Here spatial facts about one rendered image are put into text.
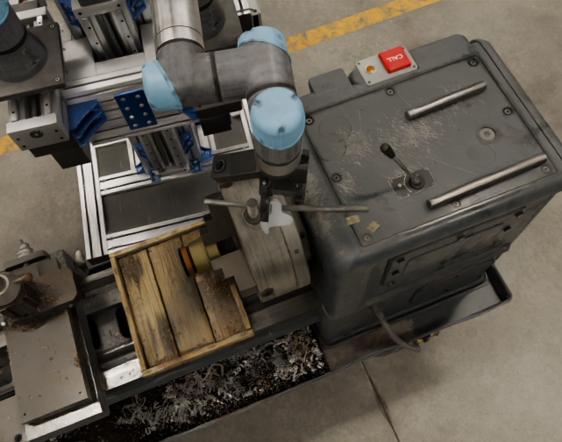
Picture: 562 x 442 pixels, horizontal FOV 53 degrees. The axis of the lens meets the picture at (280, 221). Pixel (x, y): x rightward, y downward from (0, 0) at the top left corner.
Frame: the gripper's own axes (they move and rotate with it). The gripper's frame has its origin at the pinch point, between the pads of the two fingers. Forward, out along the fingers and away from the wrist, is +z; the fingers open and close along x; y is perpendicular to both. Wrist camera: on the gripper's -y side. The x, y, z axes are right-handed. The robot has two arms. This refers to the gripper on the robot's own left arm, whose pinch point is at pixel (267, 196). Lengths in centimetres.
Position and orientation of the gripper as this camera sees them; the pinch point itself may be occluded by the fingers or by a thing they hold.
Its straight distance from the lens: 110.0
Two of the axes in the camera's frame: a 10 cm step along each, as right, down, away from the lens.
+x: 1.1, -9.5, 3.0
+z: 0.0, 3.0, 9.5
